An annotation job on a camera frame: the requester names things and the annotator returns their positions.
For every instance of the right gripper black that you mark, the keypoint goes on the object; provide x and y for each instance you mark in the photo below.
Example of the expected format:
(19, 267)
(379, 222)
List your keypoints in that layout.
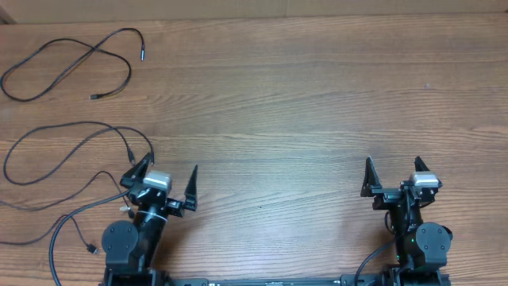
(386, 195)

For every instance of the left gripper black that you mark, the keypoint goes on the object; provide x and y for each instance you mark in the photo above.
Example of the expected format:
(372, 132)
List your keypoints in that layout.
(177, 207)

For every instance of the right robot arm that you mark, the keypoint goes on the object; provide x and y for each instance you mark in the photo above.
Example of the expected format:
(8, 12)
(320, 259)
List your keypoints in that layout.
(421, 247)

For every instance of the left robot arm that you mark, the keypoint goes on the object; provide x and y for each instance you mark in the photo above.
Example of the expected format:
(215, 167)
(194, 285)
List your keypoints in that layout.
(130, 246)

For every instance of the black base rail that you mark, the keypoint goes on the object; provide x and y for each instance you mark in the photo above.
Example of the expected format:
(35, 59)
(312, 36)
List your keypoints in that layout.
(344, 280)

